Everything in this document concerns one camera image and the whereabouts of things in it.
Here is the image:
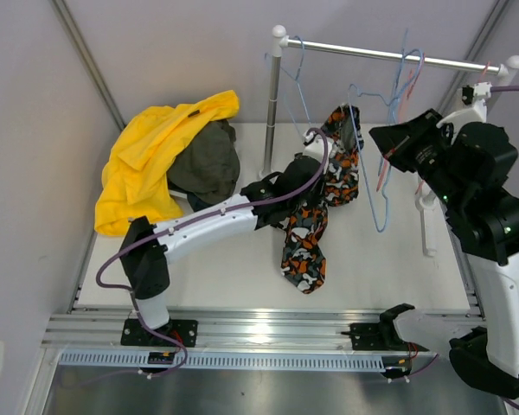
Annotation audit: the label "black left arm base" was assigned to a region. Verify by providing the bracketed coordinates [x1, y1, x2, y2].
[120, 319, 199, 348]

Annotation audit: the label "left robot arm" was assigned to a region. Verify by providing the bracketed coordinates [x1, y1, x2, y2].
[119, 155, 323, 346]

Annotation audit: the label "olive green shorts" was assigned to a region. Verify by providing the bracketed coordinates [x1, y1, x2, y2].
[167, 119, 240, 203]

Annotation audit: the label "white steel clothes rack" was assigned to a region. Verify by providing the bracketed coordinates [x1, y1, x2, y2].
[259, 25, 519, 257]

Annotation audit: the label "dark navy shorts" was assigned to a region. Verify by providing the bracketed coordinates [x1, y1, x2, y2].
[186, 193, 217, 212]

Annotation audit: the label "yellow shorts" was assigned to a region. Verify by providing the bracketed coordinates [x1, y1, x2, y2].
[94, 90, 240, 237]

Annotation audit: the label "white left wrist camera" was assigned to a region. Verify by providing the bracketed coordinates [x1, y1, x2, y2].
[302, 131, 325, 162]

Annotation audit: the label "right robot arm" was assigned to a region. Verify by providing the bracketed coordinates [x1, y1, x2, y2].
[370, 110, 519, 399]

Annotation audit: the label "camouflage patterned shorts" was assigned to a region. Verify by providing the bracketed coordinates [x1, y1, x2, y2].
[278, 104, 363, 294]

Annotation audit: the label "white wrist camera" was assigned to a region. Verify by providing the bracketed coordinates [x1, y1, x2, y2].
[302, 131, 325, 162]
[436, 82, 492, 132]

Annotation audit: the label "blue wire hanger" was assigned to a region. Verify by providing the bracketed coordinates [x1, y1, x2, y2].
[264, 35, 312, 137]
[375, 28, 426, 191]
[346, 82, 393, 233]

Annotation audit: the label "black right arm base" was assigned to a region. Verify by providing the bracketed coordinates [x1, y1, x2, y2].
[340, 322, 427, 352]

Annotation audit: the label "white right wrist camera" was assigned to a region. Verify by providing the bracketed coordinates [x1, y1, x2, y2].
[436, 82, 492, 132]

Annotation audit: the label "aluminium mounting rail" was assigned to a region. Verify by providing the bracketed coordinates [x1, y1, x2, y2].
[41, 310, 378, 353]

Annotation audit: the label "white slotted cable duct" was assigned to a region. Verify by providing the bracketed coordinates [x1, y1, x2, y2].
[59, 349, 385, 373]

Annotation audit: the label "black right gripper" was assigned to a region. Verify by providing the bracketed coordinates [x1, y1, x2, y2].
[370, 108, 468, 209]

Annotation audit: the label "pink wire hanger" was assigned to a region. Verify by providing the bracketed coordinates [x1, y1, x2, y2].
[477, 61, 490, 83]
[375, 54, 425, 192]

